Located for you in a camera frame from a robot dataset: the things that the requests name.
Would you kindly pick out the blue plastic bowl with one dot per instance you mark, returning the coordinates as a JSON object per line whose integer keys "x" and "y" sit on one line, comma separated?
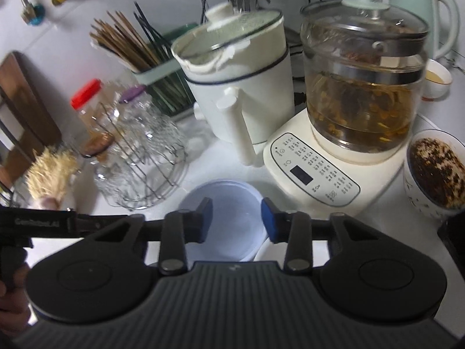
{"x": 232, "y": 218}

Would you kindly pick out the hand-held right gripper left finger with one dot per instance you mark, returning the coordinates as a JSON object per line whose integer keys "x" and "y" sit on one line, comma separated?
{"x": 207, "y": 221}

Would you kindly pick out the black induction cooktop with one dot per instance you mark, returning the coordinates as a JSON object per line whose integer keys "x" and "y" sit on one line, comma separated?
{"x": 454, "y": 240}

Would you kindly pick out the white bowl with garlic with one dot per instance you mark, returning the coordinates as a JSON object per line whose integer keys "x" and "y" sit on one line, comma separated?
{"x": 51, "y": 203}

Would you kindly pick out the small white tea cup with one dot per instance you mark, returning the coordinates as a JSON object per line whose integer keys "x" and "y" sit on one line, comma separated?
{"x": 437, "y": 80}

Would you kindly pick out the red lid plastic jar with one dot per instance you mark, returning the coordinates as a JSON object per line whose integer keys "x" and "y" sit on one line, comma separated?
{"x": 90, "y": 116}

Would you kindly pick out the wooden cutting board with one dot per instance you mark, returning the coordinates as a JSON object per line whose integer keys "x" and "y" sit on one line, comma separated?
{"x": 25, "y": 109}

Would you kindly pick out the cut glass cup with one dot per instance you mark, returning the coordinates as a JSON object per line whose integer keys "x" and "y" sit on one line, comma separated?
{"x": 149, "y": 123}
{"x": 120, "y": 178}

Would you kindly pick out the person's left hand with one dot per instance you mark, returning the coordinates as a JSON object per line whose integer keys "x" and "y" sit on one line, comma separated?
{"x": 12, "y": 298}

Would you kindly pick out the bundle of black chopsticks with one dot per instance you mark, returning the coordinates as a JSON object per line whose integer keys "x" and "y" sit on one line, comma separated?
{"x": 149, "y": 29}

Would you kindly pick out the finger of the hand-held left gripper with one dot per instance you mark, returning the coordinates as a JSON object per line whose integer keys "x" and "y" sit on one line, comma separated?
{"x": 94, "y": 223}

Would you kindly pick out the patterned cup with tea leaves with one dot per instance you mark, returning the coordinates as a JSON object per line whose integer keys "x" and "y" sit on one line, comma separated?
{"x": 436, "y": 174}

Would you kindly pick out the black knife rack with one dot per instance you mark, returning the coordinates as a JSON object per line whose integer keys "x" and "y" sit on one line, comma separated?
{"x": 5, "y": 134}

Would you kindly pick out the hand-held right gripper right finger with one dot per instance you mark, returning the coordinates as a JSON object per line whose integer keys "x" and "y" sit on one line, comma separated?
{"x": 269, "y": 221}

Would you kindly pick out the mint green electric kettle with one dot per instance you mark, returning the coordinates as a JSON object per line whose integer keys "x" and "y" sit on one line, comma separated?
{"x": 432, "y": 14}

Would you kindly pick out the bundle of wooden chopsticks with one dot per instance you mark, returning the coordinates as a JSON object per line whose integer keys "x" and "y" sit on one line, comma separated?
{"x": 123, "y": 43}

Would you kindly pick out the white electric cooking pot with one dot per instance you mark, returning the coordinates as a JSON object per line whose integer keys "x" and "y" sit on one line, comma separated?
{"x": 250, "y": 91}

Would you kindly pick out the cream kettle heating base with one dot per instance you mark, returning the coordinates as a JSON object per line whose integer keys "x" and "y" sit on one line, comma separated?
{"x": 316, "y": 174}

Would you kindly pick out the glass tea kettle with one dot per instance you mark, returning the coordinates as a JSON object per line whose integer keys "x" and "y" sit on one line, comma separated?
{"x": 363, "y": 80}

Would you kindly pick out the green chopstick holder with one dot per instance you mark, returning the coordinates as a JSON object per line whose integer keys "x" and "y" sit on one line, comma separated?
{"x": 167, "y": 83}

